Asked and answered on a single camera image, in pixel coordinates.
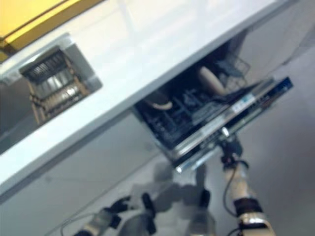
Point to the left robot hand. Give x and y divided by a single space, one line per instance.
120 205

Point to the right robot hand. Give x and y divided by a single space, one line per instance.
230 148

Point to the black built-in dishwasher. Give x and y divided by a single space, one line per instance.
209 115

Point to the cream round plate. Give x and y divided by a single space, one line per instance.
211 82
162 105

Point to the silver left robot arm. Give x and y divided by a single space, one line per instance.
97 222

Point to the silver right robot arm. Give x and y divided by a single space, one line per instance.
243 196

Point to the narrow white cabinet door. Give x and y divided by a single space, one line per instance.
98 159

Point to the right robot leg with foot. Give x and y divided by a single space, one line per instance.
203 211

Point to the black dish drying rack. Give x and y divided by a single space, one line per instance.
54 81

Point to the stainless steel sink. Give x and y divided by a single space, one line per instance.
24 98

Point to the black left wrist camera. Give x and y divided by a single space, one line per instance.
115 220

